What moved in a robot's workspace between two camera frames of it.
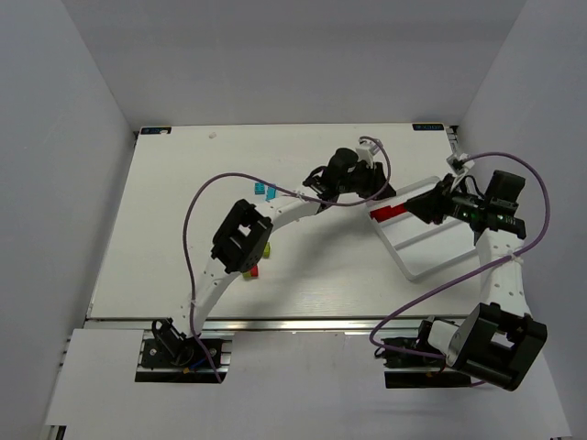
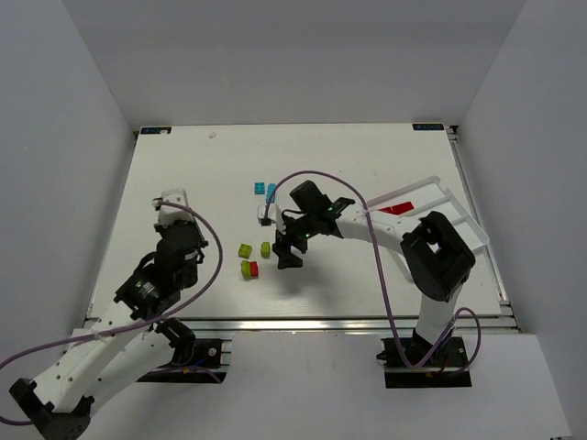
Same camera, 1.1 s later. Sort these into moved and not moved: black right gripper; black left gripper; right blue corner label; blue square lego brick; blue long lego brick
Moved: black right gripper; black left gripper
Not moved: blue square lego brick; blue long lego brick; right blue corner label
